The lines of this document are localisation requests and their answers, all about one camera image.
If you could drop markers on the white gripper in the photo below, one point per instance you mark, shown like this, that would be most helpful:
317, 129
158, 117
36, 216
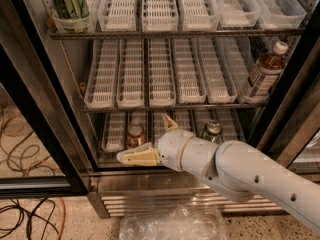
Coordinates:
170, 148

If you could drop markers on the orange soda can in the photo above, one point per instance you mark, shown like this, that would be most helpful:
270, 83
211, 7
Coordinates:
135, 135

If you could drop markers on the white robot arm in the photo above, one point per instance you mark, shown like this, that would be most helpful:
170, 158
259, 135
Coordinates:
233, 169

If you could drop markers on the bottom shelf tray three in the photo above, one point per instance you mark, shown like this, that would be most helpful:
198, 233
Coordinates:
158, 127

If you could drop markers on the shelf tray three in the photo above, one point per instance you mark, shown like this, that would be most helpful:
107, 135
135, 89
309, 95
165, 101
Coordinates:
161, 80
158, 127
159, 15

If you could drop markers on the bottom shelf tray two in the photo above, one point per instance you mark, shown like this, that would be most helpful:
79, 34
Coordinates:
137, 117

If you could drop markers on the shelf tray two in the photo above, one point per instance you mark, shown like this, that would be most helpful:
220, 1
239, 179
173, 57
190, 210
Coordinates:
137, 117
117, 15
130, 89

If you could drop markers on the bottom shelf tray four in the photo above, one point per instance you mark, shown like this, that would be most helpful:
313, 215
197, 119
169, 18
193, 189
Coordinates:
184, 120

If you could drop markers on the shelf tray four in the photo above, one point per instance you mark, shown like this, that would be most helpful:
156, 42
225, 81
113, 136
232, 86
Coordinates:
184, 120
188, 75
198, 15

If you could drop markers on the bottom shelf tray one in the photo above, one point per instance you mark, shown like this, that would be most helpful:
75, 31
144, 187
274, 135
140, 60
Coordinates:
113, 133

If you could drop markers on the shelf tray one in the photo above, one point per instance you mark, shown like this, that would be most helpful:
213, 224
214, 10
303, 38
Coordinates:
87, 24
100, 90
113, 133

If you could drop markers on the bottom shelf tray five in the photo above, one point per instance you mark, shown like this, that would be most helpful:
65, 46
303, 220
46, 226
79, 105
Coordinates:
201, 118

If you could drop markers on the shelf tray five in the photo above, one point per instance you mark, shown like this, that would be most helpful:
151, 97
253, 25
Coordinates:
201, 118
218, 81
238, 13

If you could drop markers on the middle shelf tray two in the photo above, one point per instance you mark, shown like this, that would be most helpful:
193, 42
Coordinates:
130, 89

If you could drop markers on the green soda can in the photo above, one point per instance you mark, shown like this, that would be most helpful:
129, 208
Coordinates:
212, 131

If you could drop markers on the middle shelf tray four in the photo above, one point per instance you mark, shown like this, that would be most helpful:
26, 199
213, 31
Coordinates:
188, 75

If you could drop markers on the middle shelf tray three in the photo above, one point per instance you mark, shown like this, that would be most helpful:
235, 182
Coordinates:
161, 80

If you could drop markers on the steel fridge base grille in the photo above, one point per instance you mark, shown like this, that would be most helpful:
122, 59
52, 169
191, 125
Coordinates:
127, 192

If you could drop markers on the bottom shelf tray six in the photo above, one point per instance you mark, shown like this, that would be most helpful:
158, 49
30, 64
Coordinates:
231, 127

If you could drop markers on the shelf tray six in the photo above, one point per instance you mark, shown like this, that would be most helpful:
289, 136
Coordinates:
231, 127
280, 14
236, 52

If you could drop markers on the middle shelf tray one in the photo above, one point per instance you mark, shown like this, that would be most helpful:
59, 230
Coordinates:
100, 90

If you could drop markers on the middle shelf tray five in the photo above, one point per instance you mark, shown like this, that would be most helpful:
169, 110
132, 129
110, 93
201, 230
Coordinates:
218, 81

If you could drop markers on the open glass fridge door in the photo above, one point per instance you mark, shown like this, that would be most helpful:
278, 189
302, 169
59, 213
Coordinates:
36, 73

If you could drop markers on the top shelf tray three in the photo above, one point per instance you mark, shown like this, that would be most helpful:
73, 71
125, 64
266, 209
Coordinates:
159, 15

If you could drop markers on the middle shelf tray six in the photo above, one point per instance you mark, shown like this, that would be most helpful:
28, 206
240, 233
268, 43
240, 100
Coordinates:
236, 52

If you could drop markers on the top shelf tray four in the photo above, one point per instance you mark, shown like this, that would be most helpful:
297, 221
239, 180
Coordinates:
198, 15

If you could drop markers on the right glass fridge door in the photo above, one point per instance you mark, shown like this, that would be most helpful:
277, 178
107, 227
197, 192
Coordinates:
291, 118

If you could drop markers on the top shelf tray two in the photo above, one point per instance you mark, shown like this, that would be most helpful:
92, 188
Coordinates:
117, 15

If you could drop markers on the top shelf tray five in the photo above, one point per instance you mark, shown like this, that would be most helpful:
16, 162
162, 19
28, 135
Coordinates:
238, 13

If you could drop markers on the green drink bottle top shelf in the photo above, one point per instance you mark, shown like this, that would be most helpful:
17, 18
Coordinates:
71, 9

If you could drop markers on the top shelf tray one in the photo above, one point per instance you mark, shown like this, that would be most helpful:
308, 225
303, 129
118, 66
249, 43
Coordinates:
87, 24

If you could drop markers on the top shelf tray six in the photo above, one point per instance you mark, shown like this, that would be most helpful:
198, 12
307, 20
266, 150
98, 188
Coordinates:
280, 14

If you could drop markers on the clear plastic container on floor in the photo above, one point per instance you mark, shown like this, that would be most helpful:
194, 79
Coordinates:
178, 223

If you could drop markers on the brown tea bottle white cap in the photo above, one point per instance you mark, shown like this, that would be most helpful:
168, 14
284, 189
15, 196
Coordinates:
266, 70

